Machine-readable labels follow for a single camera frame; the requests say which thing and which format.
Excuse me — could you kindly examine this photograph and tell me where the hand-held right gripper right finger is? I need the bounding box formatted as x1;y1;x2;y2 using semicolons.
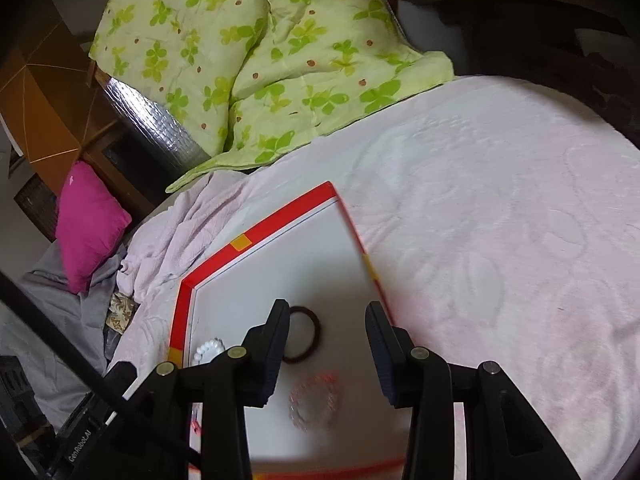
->
365;301;581;480

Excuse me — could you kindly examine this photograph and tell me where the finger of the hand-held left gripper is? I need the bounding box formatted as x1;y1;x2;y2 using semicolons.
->
102;360;139;402

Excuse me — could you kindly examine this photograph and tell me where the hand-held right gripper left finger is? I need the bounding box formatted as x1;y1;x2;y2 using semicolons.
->
120;299;292;480

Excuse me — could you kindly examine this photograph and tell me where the dark red bangle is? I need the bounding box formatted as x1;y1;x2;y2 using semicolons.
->
282;306;322;363

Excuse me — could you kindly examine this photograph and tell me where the small pink bead bracelet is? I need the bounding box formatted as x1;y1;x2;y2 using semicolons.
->
287;372;343;431

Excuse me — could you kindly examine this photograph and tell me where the white bead bracelet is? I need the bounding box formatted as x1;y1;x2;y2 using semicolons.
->
192;337;228;367

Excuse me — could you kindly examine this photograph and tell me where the red cardboard box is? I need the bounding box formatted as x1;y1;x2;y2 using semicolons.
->
167;181;416;480

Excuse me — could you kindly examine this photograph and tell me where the floral patterned small cushion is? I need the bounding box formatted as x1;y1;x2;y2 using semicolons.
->
106;292;136;333

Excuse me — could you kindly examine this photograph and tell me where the grey blanket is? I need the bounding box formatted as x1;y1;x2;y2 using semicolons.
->
0;245;132;436

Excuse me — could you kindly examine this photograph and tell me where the magenta pillow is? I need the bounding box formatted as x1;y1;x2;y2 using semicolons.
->
54;161;133;295

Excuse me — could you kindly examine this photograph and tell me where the dark wicker drawer unit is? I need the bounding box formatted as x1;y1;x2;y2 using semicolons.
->
14;174;60;242

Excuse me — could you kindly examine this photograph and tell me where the pale pink blanket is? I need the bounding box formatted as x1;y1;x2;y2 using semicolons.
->
102;75;640;480

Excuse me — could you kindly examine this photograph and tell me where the silver foil sheet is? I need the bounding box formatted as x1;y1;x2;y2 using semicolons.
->
95;67;211;173

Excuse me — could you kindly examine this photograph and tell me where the green clover quilt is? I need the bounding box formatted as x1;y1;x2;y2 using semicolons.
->
89;0;455;195

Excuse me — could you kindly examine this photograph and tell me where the dark floral cloth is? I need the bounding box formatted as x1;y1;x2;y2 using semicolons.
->
575;50;640;128

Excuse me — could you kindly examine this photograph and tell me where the black cable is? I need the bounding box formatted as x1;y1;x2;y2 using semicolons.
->
0;270;203;468

